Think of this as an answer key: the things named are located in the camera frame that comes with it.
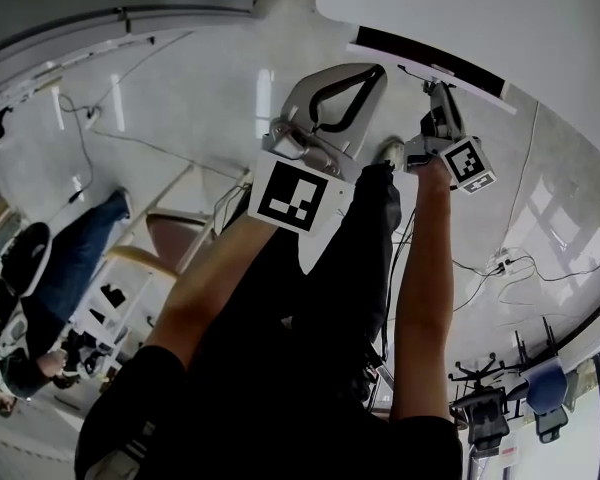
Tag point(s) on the black chair star base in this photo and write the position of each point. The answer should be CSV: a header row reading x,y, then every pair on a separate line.
x,y
477,370

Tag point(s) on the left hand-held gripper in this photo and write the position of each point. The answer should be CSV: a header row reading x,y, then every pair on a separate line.
x,y
290,195

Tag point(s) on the white desk drawer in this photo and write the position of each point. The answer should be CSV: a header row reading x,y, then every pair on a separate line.
x,y
430,55

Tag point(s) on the person's white shoe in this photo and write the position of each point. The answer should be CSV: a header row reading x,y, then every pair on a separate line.
x,y
390,149

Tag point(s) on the black mesh office chair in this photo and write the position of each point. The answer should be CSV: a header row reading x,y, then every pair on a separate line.
x,y
485,418

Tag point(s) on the white desk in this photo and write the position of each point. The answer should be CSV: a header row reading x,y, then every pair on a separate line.
x,y
480,8

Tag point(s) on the black and white office chair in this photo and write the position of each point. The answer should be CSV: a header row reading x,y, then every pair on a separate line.
x,y
27,258

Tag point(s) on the white metal table frame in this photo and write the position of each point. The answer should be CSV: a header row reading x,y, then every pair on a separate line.
x,y
172,188

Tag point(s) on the white power strip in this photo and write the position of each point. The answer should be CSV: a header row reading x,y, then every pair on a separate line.
x,y
92,118
502,264

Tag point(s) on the person's left forearm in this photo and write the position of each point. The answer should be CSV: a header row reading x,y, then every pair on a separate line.
x,y
215,283

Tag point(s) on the blue office chair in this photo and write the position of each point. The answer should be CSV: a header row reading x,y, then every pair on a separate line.
x,y
547,388

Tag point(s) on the person's right forearm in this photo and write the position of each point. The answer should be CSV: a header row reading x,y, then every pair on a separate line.
x,y
422,268

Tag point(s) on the white shelf unit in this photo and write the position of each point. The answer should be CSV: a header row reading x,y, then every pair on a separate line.
x,y
110,308

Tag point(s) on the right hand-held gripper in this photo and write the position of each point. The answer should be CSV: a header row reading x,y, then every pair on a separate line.
x,y
467,163

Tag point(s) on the tan wooden chair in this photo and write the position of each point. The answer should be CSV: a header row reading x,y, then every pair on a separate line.
x,y
172,233

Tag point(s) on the person's black shirt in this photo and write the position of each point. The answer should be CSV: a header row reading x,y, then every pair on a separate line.
x,y
260,433

